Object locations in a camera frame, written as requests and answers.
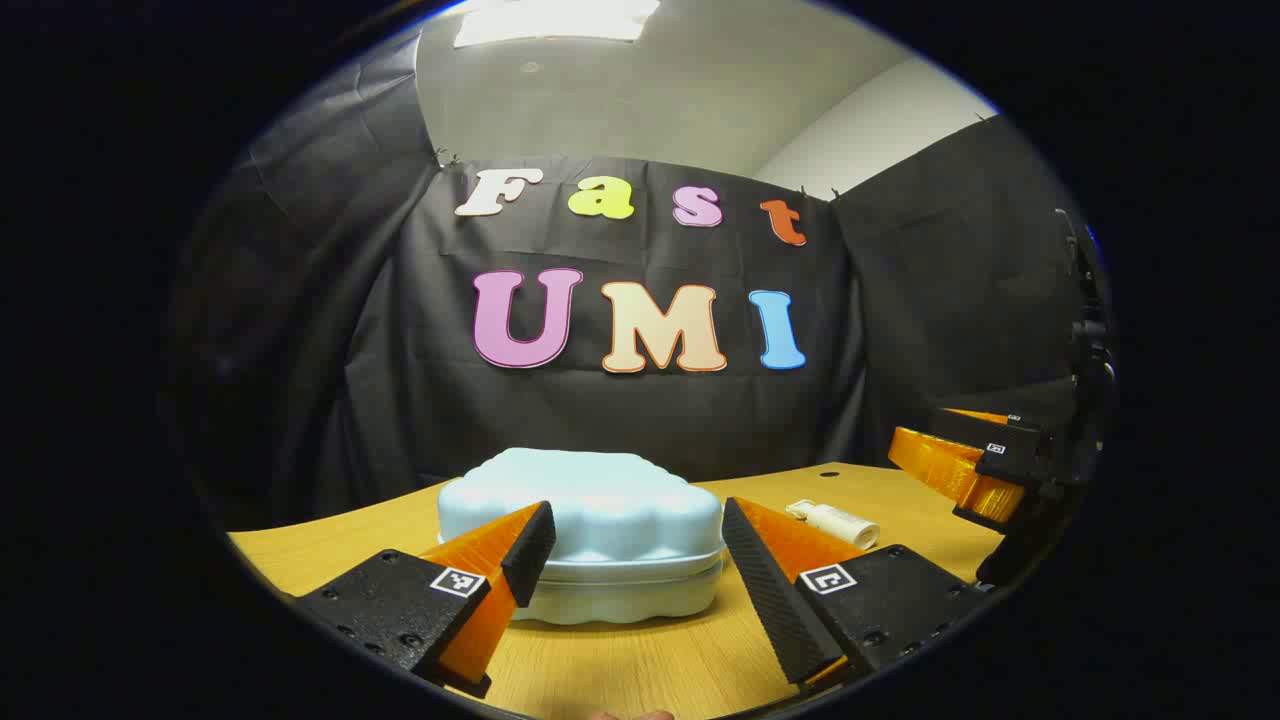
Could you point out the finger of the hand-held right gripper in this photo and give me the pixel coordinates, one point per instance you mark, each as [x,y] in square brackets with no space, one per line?
[940,470]
[1000,428]

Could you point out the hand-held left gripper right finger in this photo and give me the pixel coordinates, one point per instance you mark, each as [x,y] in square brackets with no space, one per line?
[765,590]

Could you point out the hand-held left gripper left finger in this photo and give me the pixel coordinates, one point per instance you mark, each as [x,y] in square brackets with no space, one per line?
[530,555]

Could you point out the light blue suitcase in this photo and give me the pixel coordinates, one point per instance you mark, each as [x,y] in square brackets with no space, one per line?
[600,500]

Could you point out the white pump bottle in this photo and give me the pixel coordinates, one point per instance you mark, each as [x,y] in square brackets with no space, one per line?
[840,522]

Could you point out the black backdrop cloth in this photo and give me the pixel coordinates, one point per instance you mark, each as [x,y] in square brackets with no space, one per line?
[400,400]

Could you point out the ceiling light panel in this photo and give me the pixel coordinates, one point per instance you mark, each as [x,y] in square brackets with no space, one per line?
[555,18]

